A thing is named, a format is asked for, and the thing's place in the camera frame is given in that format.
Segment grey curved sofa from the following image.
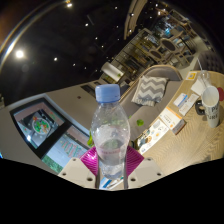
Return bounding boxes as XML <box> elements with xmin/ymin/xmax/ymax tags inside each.
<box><xmin>118</xmin><ymin>64</ymin><xmax>184</xmax><ymax>142</ymax></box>

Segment clear plastic cup with straw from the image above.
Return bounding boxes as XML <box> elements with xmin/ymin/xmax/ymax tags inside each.
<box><xmin>196</xmin><ymin>58</ymin><xmax>214</xmax><ymax>90</ymax></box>

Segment white card packs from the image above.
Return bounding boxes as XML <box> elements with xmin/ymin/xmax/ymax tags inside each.
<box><xmin>173</xmin><ymin>92</ymin><xmax>200</xmax><ymax>117</ymax></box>

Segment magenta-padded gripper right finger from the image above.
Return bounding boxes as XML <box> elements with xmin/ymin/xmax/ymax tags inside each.
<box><xmin>123</xmin><ymin>145</ymin><xmax>165</xmax><ymax>190</ymax></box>

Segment group of ceiling spotlights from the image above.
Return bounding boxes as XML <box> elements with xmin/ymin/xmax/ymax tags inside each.
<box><xmin>13</xmin><ymin>0</ymin><xmax>161</xmax><ymax>68</ymax></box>

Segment white and orange book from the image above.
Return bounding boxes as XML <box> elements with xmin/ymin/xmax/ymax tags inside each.
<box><xmin>159</xmin><ymin>106</ymin><xmax>187</xmax><ymax>135</ymax></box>

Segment clear plastic water bottle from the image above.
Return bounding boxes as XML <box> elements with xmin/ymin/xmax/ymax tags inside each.
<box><xmin>90</xmin><ymin>83</ymin><xmax>132</xmax><ymax>181</ymax></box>

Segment white mug with black lettering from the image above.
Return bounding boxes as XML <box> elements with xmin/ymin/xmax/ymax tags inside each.
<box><xmin>201</xmin><ymin>85</ymin><xmax>221</xmax><ymax>129</ymax></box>

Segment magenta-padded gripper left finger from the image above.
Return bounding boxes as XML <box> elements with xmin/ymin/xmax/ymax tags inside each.
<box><xmin>57</xmin><ymin>146</ymin><xmax>100</xmax><ymax>190</ymax></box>

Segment green potted plant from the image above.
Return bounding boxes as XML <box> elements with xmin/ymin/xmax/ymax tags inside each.
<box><xmin>87</xmin><ymin>118</ymin><xmax>145</xmax><ymax>148</ymax></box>

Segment group of dining chairs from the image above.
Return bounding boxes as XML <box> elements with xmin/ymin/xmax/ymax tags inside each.
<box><xmin>146</xmin><ymin>3</ymin><xmax>209</xmax><ymax>69</ymax></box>

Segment grey chevron cushion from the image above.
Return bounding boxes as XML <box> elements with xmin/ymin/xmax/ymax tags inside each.
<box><xmin>131</xmin><ymin>75</ymin><xmax>169</xmax><ymax>108</ymax></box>

